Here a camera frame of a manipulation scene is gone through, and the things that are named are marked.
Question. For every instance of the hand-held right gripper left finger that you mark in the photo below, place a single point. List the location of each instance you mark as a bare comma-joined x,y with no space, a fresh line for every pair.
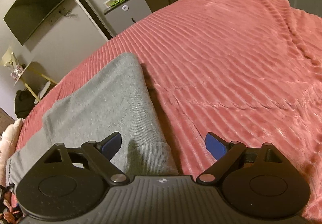
112,144

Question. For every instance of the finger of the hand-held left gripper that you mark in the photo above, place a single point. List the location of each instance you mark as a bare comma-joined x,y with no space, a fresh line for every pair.
3,196

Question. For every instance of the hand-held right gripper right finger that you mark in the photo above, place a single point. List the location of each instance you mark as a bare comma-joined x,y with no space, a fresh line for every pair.
213,145

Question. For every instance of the grey sweat pants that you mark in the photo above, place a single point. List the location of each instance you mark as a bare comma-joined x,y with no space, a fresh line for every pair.
105,103

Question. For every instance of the pink printed pillow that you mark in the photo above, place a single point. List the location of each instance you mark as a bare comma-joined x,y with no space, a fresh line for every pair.
8,138

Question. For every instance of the pink ribbed blanket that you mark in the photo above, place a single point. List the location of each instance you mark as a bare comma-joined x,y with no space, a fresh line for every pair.
226,63

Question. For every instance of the black bag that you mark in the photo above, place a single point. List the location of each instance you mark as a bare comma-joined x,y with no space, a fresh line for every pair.
24,103

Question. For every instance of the yellow side table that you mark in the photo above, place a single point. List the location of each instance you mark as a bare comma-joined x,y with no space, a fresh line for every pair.
32,75

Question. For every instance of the grey cabinet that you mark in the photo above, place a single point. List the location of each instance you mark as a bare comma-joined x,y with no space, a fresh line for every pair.
125,20

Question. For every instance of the flower gift box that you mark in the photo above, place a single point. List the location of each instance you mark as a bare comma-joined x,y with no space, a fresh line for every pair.
12,65

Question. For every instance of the small beige container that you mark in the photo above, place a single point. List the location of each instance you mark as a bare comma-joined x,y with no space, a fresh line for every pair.
108,3

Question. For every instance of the green leaf-shaped tray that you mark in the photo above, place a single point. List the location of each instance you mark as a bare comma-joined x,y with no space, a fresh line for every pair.
118,1

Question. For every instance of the wall-mounted television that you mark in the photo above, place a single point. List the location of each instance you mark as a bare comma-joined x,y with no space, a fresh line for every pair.
35,5

